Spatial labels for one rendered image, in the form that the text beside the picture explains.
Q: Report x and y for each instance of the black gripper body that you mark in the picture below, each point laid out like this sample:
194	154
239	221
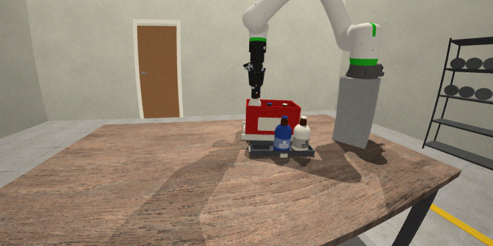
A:
257	59

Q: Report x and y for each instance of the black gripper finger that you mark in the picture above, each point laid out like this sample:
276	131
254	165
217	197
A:
260	78
253	80

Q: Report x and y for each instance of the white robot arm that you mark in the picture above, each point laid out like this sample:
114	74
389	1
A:
363	40

